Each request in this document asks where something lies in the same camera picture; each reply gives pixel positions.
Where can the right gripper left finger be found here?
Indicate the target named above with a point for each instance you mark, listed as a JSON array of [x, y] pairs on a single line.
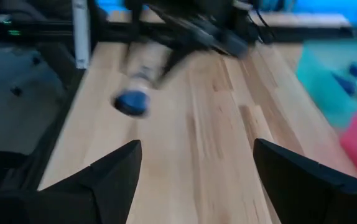
[[88, 196]]

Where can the silver metal bracket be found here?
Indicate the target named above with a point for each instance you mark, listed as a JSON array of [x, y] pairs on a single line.
[[81, 34]]

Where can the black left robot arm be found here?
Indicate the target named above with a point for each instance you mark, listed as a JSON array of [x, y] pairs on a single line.
[[197, 28]]

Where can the green plastic bin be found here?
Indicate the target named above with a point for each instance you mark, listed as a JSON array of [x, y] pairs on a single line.
[[321, 81]]

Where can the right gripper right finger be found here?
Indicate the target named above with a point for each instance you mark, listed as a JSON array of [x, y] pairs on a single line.
[[315, 199]]

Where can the dark grey low desk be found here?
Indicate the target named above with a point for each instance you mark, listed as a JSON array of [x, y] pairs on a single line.
[[16, 99]]

